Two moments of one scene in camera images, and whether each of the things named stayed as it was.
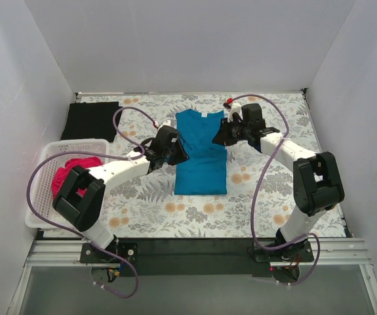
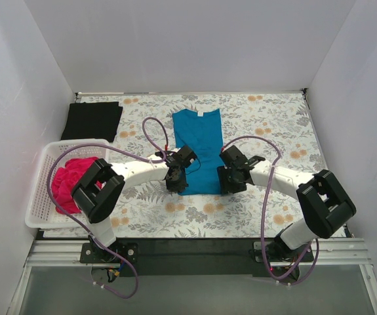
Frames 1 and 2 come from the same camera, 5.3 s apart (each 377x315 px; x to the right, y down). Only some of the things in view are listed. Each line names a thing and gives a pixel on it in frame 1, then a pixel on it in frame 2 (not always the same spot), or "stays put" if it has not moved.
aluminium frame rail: x=330 y=252 stays put
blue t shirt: x=205 y=172 stays put
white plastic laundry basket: x=42 y=180 stays put
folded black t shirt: x=93 y=121 stays put
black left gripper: x=178 y=153 -> x=176 y=184
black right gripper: x=225 y=134 -> x=229 y=185
